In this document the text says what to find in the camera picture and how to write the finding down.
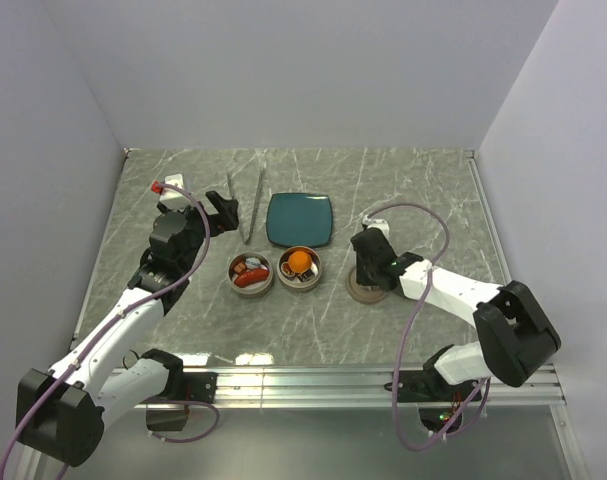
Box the steel lunch container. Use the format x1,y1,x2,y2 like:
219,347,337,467
277,246,323,293
227,252,274,299

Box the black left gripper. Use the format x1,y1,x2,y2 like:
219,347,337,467
171,190,238,272

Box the right steel lunch container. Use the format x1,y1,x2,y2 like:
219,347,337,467
277,246,323,293

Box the left steel lunch container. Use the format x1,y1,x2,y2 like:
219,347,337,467
227,252,274,299

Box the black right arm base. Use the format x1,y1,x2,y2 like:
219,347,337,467
397,368,475,403

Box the teal square plate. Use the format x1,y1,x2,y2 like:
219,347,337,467
265,192,334,248

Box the red sausage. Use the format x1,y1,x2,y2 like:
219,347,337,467
234,268,270,288

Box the metal food tongs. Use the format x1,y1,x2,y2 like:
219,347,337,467
226,163,266,245

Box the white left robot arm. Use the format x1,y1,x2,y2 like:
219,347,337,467
13,183,239,467

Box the small white rice bowl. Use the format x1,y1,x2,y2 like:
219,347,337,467
245,257,262,270

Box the orange half fruit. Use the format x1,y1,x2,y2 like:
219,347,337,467
287,250,313,274

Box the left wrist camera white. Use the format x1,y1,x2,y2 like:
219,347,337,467
151,173,190,210

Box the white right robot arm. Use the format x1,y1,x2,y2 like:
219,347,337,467
351,227,562,400

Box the aluminium mounting rail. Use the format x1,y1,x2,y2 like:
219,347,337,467
185,365,566,409

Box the black white tofu block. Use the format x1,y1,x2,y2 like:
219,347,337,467
298,269,315,282

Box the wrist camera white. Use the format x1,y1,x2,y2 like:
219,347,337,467
151,173,190,210
361,215,390,239

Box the beige lid with handle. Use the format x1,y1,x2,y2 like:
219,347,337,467
346,266,388,305

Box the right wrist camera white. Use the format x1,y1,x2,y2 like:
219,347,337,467
361,215,390,239

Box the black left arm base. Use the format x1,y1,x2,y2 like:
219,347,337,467
143,371,218,404

